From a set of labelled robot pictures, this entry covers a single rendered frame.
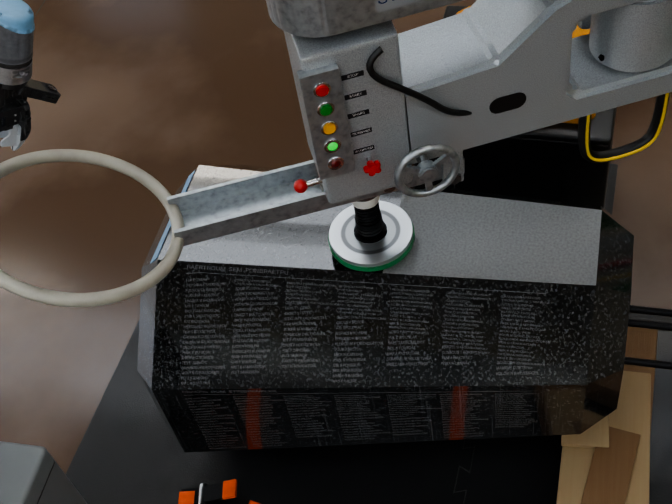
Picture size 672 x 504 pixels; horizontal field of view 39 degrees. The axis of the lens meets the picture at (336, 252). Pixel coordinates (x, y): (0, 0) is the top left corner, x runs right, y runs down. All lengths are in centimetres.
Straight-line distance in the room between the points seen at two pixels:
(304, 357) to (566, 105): 91
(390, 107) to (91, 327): 194
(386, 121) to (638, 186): 191
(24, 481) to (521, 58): 144
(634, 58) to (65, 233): 251
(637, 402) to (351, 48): 149
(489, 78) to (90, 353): 202
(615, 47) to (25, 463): 162
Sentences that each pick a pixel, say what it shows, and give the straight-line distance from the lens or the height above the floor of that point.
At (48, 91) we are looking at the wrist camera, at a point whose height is 144.
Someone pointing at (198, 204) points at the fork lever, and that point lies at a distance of 229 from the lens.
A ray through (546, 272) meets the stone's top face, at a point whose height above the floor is 87.
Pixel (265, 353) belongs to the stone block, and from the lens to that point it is 250.
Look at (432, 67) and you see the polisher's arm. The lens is 205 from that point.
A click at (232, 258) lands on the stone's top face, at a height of 87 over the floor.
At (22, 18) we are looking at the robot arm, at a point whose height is 166.
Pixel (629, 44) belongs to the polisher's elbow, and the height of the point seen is 137.
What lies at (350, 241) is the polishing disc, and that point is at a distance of 240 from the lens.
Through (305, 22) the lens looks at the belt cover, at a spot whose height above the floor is 165.
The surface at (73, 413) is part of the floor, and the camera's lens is 346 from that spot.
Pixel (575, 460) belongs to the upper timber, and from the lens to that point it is 281.
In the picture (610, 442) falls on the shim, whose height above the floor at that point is 26.
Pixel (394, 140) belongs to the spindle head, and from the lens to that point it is 207.
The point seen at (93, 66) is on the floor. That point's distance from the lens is 476.
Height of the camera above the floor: 273
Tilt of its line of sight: 49 degrees down
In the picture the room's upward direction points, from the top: 12 degrees counter-clockwise
